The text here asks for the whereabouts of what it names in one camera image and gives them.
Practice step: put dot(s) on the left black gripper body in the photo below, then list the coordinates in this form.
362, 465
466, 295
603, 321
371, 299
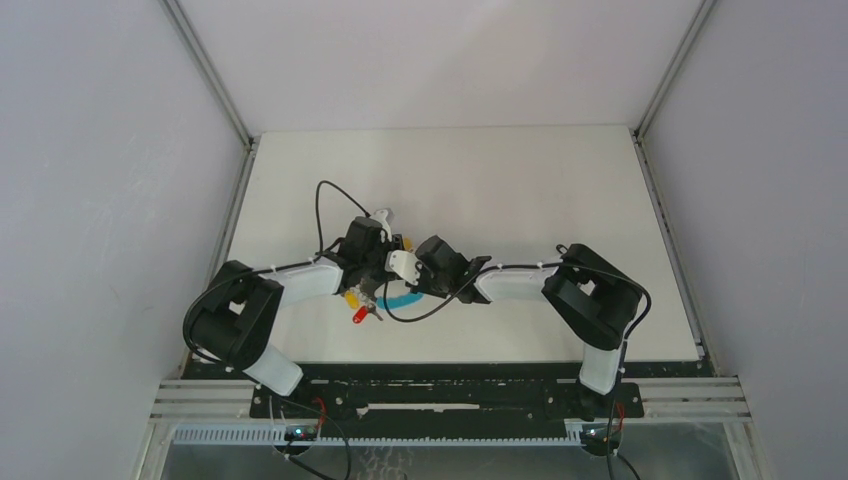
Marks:
374, 263

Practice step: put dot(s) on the blue keyring with keys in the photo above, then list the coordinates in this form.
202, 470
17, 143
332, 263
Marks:
363, 306

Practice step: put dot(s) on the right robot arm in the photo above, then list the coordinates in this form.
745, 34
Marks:
599, 303

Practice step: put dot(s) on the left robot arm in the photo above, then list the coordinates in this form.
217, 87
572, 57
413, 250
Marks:
232, 320

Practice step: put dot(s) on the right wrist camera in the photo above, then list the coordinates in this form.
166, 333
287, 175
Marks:
405, 265

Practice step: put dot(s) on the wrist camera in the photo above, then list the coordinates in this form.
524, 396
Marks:
405, 265
384, 217

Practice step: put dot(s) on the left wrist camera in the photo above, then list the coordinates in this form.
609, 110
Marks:
384, 217

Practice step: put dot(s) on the black mounting base rail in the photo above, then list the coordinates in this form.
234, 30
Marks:
488, 399

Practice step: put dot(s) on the white slotted cable duct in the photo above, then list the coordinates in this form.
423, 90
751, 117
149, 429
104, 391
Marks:
266, 435

